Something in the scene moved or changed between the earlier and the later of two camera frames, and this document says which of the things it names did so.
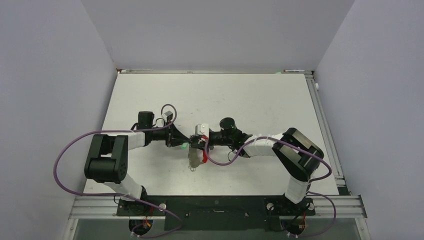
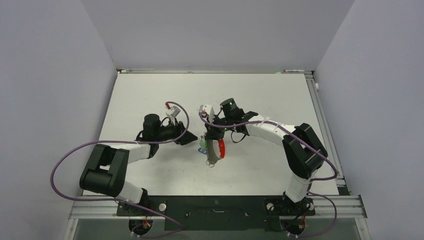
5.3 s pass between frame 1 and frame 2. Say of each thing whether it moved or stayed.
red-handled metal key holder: moved
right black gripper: moved
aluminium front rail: stayed
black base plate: stayed
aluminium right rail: stayed
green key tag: moved
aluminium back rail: stayed
